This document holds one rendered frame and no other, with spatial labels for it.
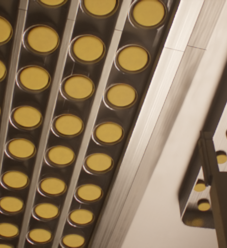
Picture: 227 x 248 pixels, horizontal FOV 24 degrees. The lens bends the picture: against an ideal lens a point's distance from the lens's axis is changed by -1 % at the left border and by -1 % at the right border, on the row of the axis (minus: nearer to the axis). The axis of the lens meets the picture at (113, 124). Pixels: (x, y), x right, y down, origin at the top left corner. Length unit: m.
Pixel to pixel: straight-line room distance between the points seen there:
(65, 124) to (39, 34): 0.04
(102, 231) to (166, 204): 0.23
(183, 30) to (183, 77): 0.02
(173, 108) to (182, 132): 0.21
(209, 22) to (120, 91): 0.04
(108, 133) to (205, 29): 0.06
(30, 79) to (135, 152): 0.05
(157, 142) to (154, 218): 0.28
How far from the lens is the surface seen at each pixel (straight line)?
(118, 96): 0.21
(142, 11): 0.19
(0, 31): 0.20
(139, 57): 0.20
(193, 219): 0.48
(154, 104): 0.21
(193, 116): 0.41
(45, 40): 0.20
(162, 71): 0.20
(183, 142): 0.43
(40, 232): 0.27
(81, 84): 0.21
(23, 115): 0.22
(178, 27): 0.19
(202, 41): 0.20
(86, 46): 0.20
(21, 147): 0.23
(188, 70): 0.20
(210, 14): 0.19
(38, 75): 0.21
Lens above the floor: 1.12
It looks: 50 degrees down
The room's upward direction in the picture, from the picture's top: 180 degrees counter-clockwise
